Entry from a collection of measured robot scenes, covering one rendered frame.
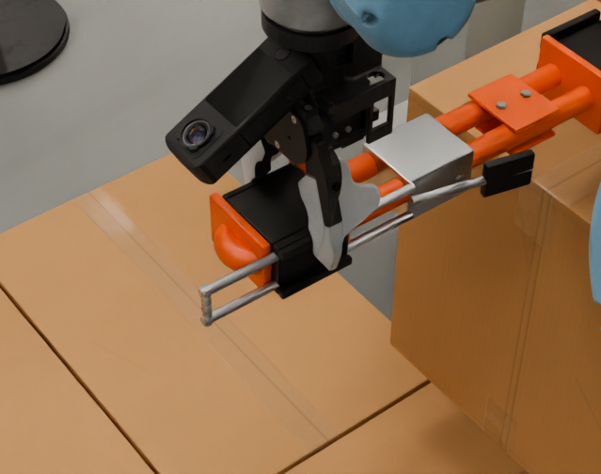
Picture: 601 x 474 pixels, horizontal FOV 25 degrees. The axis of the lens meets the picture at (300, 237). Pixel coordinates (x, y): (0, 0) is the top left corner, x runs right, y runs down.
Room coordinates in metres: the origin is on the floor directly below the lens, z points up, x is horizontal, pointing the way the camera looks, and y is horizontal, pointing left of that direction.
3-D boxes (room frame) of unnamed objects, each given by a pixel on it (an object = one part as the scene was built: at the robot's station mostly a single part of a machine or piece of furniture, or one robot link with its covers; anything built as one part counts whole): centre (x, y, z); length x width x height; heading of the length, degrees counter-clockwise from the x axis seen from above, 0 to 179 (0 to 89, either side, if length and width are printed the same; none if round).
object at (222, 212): (0.78, 0.02, 1.20); 0.08 x 0.07 x 0.05; 126
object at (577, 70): (0.98, -0.27, 1.20); 0.10 x 0.08 x 0.06; 36
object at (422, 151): (0.86, -0.10, 1.20); 0.07 x 0.07 x 0.04; 36
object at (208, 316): (0.77, -0.06, 1.20); 0.31 x 0.03 x 0.05; 126
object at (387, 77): (0.79, -0.01, 1.34); 0.09 x 0.08 x 0.12; 126
